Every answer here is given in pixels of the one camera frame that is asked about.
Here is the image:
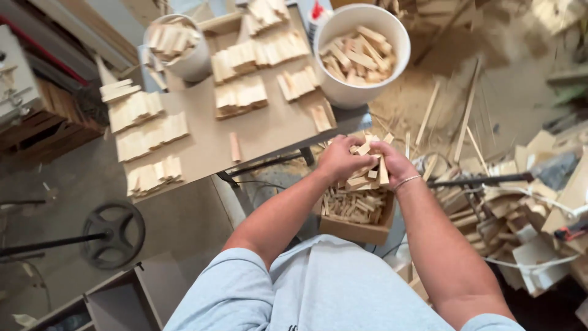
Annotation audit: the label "wooden crate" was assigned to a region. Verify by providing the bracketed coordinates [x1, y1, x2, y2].
[0, 78, 105, 164]

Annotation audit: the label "grey cabinet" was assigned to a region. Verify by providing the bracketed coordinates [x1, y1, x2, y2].
[23, 262, 194, 331]

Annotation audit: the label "single loose wooden block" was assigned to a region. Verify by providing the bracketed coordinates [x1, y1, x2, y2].
[229, 132, 242, 162]

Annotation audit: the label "person's right hand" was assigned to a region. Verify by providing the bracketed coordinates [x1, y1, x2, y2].
[369, 141, 420, 190]

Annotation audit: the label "red-handled tool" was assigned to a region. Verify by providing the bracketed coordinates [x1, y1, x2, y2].
[553, 220, 588, 242]

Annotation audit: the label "small white plastic bucket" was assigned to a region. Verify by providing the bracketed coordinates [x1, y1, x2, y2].
[143, 14, 213, 83]

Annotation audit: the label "black metal handwheel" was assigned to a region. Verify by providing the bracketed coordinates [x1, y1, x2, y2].
[81, 201, 147, 271]

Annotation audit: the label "rows of stacked wooden blocks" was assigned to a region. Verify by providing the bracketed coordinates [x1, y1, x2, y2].
[99, 0, 338, 198]

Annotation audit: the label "large white plastic bucket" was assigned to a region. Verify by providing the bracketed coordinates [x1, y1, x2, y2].
[313, 4, 412, 110]

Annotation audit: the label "silver wrist bracelet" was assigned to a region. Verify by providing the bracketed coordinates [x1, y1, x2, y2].
[394, 175, 422, 193]

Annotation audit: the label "handful of small wooden blocks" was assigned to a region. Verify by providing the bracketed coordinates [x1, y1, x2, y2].
[338, 133, 395, 191]

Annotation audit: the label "long thin wooden strips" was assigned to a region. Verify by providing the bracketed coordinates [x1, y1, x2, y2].
[404, 55, 492, 175]

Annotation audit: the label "cardboard box of wooden blocks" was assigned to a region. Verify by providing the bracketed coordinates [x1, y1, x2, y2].
[318, 184, 397, 246]

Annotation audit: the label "person's left hand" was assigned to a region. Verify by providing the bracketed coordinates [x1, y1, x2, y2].
[316, 135, 378, 184]

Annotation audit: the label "heap of wood offcuts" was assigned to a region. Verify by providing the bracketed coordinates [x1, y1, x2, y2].
[404, 131, 588, 299]

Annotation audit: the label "grey machine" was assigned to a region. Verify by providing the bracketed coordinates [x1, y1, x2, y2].
[0, 24, 43, 126]

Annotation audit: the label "person's grey t-shirt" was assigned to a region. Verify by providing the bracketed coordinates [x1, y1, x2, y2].
[163, 234, 526, 331]

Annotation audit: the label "brown cardboard table sheet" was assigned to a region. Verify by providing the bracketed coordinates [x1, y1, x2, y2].
[120, 5, 338, 204]

